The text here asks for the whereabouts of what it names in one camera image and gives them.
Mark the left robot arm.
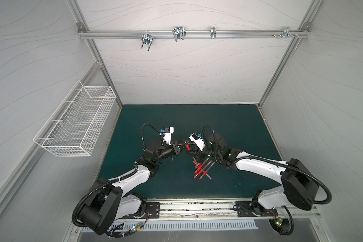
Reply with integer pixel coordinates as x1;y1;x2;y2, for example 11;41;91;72
72;141;187;235

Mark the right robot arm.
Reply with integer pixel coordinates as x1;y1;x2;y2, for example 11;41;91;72
187;134;332;216

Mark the red pen in pile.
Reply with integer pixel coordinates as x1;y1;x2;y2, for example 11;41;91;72
194;160;212;178
195;161;206;173
199;162;215;179
196;158;209;169

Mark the green table mat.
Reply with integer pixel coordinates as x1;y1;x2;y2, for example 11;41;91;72
99;104;280;199

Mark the metal u-bolt clamp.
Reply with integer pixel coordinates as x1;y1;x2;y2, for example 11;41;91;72
141;33;153;51
172;27;186;42

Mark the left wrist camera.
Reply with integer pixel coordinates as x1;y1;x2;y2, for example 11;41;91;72
159;127;174;145

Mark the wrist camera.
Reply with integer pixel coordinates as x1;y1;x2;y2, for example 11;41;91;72
159;127;174;145
189;133;206;151

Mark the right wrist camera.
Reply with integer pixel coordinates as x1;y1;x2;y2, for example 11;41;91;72
189;133;206;151

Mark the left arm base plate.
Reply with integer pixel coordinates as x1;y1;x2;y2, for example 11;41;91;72
122;202;160;219

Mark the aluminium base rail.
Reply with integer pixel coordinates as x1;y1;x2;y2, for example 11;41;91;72
72;198;321;223

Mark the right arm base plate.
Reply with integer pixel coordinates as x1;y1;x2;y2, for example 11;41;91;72
233;201;278;217

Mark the white slotted cable duct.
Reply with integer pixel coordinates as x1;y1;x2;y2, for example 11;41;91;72
80;219;259;233

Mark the left cable bundle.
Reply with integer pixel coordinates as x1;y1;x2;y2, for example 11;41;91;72
104;208;150;239

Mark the cable bundle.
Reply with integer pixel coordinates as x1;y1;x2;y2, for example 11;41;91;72
104;208;150;239
267;205;294;236

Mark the white wire basket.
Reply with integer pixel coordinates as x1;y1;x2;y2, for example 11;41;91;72
33;80;117;157

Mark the right cable bundle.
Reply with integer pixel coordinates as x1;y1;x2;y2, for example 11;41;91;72
267;205;294;236

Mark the metal bracket clamp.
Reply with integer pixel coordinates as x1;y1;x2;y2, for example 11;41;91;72
210;27;216;39

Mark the metal corner bracket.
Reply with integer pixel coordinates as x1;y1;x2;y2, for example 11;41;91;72
272;27;299;39

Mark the aluminium cross rail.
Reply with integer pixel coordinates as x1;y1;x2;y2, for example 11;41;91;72
79;29;311;39

